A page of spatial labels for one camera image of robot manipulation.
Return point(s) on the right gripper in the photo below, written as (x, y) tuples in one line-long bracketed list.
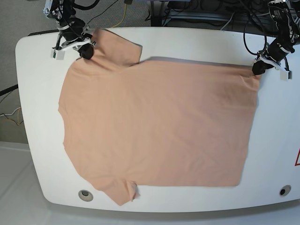
[(72, 35)]

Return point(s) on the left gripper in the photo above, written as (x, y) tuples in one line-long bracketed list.
[(273, 57)]

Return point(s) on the peach orange T-shirt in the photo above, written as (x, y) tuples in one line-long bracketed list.
[(155, 122)]

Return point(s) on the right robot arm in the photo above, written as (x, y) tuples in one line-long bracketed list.
[(65, 10)]

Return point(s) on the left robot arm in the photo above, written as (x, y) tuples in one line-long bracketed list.
[(286, 15)]

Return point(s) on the black bar at left edge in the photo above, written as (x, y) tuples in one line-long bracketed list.
[(8, 90)]

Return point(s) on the red triangle warning sticker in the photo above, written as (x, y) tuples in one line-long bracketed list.
[(297, 162)]

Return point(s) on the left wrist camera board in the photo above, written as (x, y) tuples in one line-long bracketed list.
[(285, 75)]

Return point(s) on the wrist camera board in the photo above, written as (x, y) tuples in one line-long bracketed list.
[(285, 75), (57, 54)]

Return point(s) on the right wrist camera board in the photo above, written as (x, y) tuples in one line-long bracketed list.
[(57, 54)]

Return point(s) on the aluminium frame rack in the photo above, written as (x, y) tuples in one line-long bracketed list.
[(216, 13)]

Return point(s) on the right table cable grommet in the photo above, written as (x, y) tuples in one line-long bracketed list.
[(285, 190)]

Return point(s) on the table cable grommet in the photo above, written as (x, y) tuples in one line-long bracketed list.
[(285, 190), (85, 195)]

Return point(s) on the left table cable grommet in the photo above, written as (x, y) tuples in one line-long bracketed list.
[(85, 195)]

